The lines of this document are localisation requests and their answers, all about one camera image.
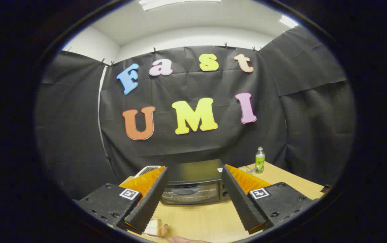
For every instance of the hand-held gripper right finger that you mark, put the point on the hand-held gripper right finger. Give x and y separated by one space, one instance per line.
240 202

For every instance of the black toaster oven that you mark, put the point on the black toaster oven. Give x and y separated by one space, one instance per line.
193 175

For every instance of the long ceiling light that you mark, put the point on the long ceiling light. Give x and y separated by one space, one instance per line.
166 2

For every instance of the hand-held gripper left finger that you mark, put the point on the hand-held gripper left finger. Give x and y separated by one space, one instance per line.
149 202

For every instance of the toast sandwich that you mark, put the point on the toast sandwich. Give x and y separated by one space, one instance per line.
156 227

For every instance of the white pop-up toaster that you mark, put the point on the white pop-up toaster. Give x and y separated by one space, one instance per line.
146 169

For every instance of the green drink bottle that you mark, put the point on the green drink bottle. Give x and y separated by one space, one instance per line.
260 162

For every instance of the small ceiling light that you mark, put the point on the small ceiling light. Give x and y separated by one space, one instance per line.
288 21

